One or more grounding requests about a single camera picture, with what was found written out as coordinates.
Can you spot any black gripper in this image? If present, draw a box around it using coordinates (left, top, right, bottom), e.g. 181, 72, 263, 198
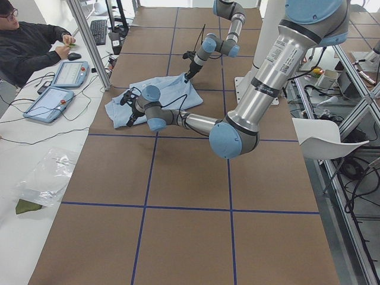
120, 90, 145, 127
182, 51, 204, 83

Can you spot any light blue button shirt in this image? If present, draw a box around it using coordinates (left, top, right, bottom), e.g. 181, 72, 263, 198
105, 73, 203, 131

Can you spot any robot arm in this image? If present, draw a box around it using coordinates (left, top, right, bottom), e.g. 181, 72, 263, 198
182, 1, 246, 83

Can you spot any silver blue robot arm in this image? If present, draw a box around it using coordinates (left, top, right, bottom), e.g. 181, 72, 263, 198
121, 1, 350, 159

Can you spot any upper blue teach pendant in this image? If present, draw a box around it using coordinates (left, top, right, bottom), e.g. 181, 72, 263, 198
51, 61, 89, 88

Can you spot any blue teach pendant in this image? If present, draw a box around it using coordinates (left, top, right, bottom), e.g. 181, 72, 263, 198
23, 87, 74, 123
51, 61, 89, 88

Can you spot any black computer mouse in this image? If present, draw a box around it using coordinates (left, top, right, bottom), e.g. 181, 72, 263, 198
68, 53, 81, 61

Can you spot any black keyboard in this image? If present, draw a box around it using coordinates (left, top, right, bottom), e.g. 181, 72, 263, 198
90, 19, 107, 46

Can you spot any lower blue teach pendant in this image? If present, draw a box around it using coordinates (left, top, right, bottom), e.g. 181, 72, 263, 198
23, 87, 74, 123

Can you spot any black phone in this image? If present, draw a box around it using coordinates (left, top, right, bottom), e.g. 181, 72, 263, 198
37, 82, 50, 94

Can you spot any person in black sweater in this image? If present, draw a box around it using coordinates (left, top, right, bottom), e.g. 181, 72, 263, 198
1, 1, 75, 87

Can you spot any clear plastic bag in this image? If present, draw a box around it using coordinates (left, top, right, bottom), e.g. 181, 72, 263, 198
15, 148, 79, 207

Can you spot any white plastic chair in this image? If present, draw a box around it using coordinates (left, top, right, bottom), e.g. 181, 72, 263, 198
292, 117, 371, 194

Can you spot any olive green cloth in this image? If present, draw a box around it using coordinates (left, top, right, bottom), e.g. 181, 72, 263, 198
15, 199, 43, 215

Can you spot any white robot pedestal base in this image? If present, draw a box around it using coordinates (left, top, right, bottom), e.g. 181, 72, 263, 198
235, 0, 285, 102

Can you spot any aluminium frame post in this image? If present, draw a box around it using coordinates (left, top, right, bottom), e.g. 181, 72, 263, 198
67, 0, 111, 91

